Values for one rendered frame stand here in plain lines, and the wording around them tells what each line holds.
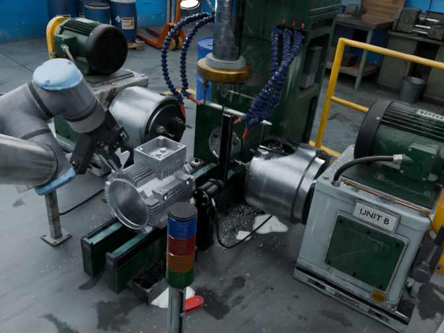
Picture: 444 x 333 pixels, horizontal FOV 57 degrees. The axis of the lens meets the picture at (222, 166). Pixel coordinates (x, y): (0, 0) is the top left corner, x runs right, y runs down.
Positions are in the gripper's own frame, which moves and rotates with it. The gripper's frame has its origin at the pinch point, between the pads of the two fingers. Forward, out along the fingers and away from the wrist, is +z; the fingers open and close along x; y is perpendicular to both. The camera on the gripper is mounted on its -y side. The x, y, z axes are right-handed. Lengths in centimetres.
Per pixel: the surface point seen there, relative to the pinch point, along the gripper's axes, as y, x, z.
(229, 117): 29.0, -20.4, -1.2
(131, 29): 287, 376, 255
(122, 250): -16.4, -10.5, 10.5
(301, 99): 65, -24, 26
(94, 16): 254, 396, 214
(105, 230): -14.0, -0.6, 11.8
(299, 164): 30, -41, 11
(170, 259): -15.6, -35.4, -10.1
